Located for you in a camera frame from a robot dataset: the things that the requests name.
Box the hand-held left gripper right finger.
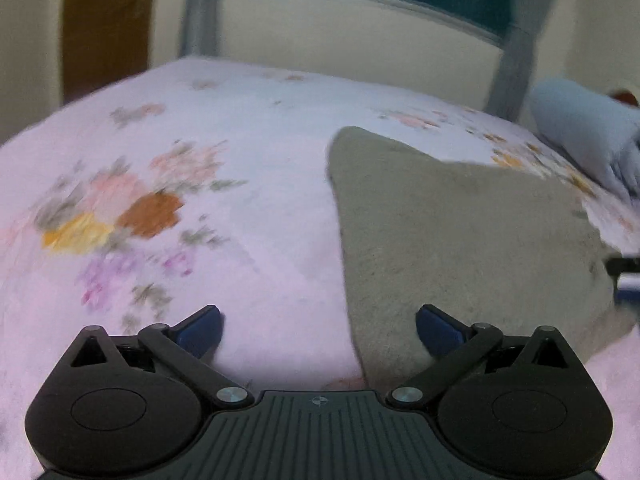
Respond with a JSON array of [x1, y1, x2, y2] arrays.
[[387, 304, 571, 408]]

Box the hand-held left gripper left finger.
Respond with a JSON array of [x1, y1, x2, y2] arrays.
[[70, 305, 253, 411]]

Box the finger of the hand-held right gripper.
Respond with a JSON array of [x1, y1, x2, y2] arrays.
[[604, 255, 640, 307]]

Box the grey pants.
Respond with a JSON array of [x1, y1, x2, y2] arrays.
[[325, 126, 638, 391]]

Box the folded light blue quilt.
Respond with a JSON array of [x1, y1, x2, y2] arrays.
[[527, 77, 640, 206]]

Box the pink floral bed sheet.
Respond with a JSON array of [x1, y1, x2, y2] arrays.
[[0, 57, 640, 480]]

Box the grey curtain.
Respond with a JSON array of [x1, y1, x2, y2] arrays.
[[179, 0, 237, 59], [487, 0, 553, 122]]

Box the brown wooden door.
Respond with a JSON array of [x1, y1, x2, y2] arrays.
[[61, 0, 159, 105]]

